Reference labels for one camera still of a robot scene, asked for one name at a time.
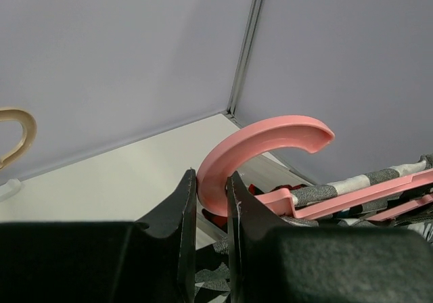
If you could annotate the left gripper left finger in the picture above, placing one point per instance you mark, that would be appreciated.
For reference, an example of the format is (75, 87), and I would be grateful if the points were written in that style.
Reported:
(151, 259)

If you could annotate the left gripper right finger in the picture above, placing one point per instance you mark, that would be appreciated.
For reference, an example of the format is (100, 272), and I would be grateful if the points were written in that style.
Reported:
(272, 261)

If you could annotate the grey black plaid shirt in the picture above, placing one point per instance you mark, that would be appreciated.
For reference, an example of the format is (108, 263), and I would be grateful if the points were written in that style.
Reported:
(212, 261)

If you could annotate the clear plastic bin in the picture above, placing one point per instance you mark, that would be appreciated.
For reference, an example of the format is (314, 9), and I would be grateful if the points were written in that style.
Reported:
(266, 172)

